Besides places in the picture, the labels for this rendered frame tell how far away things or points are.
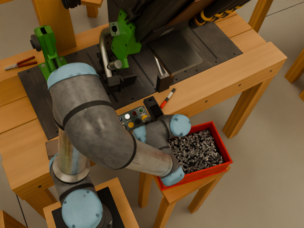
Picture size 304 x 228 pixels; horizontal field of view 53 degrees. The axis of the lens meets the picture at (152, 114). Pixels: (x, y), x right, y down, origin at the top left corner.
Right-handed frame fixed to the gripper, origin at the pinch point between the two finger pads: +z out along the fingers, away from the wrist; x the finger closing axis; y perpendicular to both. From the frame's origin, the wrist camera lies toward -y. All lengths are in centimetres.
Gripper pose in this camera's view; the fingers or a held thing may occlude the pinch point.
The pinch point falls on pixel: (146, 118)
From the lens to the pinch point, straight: 134.3
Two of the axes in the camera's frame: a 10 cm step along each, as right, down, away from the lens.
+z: -3.4, 0.0, 9.4
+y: 3.8, 9.1, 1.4
